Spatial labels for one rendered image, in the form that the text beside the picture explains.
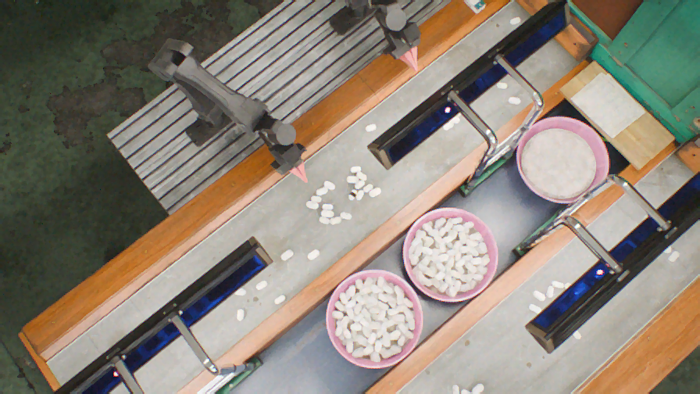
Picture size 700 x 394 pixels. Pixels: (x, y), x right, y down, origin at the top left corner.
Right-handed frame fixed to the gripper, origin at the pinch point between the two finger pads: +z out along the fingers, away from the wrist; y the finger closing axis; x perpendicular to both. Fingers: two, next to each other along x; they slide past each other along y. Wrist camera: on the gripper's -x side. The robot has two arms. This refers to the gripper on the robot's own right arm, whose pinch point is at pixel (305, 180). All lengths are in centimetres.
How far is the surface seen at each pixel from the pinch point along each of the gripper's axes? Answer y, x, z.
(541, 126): 66, -15, 28
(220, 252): -31.8, 6.4, 4.1
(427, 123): 29.1, -31.2, -5.2
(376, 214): 10.3, -7.1, 19.9
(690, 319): 56, -59, 77
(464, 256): 22, -24, 39
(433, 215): 22.5, -15.1, 27.4
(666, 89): 93, -36, 31
